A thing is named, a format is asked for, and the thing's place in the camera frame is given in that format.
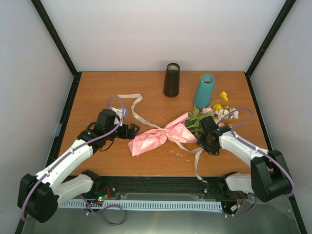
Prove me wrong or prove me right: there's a teal cone vase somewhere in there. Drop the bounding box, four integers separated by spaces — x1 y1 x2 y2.
193 74 215 110

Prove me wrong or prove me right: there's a pink bouquet wrapping paper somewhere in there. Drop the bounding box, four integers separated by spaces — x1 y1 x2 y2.
128 113 197 156

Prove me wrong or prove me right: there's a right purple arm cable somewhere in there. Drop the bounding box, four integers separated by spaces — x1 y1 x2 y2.
216 108 296 217

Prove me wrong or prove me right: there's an artificial flower bunch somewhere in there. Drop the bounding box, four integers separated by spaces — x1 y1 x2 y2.
184 91 239 138

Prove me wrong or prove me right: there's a black frame post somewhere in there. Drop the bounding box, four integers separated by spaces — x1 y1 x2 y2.
30 0 79 77
245 0 297 76

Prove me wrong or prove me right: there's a black cone vase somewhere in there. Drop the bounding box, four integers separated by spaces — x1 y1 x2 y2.
163 63 180 98

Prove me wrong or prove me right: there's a left black frame post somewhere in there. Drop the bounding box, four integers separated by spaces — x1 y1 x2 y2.
30 0 79 77

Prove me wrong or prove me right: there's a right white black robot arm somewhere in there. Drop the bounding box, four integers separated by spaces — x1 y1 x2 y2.
197 116 294 202

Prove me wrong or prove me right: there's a right black frame post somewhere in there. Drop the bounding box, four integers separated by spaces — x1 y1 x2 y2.
245 0 297 76

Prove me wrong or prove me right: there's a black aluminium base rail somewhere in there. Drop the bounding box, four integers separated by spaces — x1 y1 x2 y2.
31 175 293 198

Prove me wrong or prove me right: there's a light blue cable duct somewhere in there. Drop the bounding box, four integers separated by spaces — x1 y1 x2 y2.
57 199 224 211

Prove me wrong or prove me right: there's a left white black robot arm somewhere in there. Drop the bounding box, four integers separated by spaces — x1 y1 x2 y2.
18 108 140 223

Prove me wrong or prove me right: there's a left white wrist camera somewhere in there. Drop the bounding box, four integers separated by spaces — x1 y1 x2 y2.
109 107 128 126

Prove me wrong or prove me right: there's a cream printed ribbon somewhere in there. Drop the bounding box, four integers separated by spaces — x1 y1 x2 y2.
118 94 207 183

